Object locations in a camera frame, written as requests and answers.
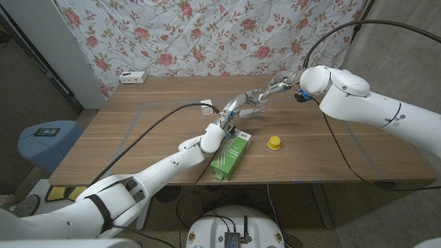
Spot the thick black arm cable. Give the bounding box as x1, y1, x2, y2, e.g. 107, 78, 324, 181
302, 19, 441, 69
88, 102, 221, 189

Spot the black phone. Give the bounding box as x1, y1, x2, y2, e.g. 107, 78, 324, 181
33, 127, 61, 137

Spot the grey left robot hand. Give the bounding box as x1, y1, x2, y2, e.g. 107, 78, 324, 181
214, 88, 267, 136

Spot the black backdrop stand pole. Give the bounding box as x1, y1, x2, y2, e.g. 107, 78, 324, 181
350, 0, 377, 44

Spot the clear medicine bottle white cap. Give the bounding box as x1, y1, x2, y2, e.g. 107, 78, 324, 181
254, 94, 268, 112

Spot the grey sneaker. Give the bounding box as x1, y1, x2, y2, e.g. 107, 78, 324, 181
8, 194, 41, 218

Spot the small white cube box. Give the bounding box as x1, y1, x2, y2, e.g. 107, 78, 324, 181
201, 99, 214, 116

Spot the yellow black floor pedal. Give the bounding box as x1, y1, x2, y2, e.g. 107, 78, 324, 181
44, 185, 87, 203

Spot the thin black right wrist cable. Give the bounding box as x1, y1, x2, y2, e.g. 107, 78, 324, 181
311, 98, 441, 192

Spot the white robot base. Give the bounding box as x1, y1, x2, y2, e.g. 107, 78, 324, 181
185, 205, 286, 248

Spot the yellow lid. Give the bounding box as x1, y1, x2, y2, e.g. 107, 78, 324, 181
267, 136, 282, 151

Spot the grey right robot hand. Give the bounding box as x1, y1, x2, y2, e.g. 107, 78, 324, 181
258, 70, 306, 103

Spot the white metal table leg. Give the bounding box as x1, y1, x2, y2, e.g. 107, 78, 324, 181
309, 182, 334, 230
135, 199, 154, 231

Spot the green medicine box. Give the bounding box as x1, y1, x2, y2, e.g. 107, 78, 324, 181
209, 130, 252, 181

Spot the blue-grey round stool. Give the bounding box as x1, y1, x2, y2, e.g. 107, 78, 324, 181
17, 120, 83, 175

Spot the thin black left wrist cable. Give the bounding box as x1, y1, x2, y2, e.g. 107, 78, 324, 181
192, 161, 212, 187

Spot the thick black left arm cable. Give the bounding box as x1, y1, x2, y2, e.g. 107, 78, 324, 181
88, 102, 221, 189

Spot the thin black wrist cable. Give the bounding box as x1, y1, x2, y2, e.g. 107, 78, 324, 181
311, 98, 441, 192
192, 161, 212, 187

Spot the floral backdrop cloth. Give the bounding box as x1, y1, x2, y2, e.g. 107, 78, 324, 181
54, 0, 367, 99

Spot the white power strip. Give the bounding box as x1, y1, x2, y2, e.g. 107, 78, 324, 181
119, 70, 148, 85

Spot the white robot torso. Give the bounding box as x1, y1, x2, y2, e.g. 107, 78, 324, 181
0, 238, 143, 248

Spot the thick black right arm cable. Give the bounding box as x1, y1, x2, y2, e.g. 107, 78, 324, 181
302, 19, 441, 69

